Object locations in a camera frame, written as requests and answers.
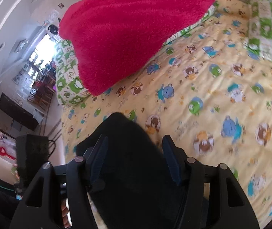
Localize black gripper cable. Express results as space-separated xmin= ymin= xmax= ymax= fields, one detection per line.
xmin=47 ymin=139 xmax=57 ymax=157

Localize black fleece pants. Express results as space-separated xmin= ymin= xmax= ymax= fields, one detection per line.
xmin=76 ymin=113 xmax=182 ymax=228

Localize person's left hand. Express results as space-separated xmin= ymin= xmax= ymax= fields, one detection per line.
xmin=61 ymin=200 xmax=71 ymax=228

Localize red fluffy blanket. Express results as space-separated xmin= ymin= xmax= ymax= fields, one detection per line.
xmin=59 ymin=0 xmax=215 ymax=95

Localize green checkered pillow under blanket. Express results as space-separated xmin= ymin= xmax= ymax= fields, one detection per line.
xmin=54 ymin=5 xmax=216 ymax=106

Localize yellow cartoon bear bedsheet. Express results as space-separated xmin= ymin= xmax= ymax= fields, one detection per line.
xmin=62 ymin=0 xmax=272 ymax=228

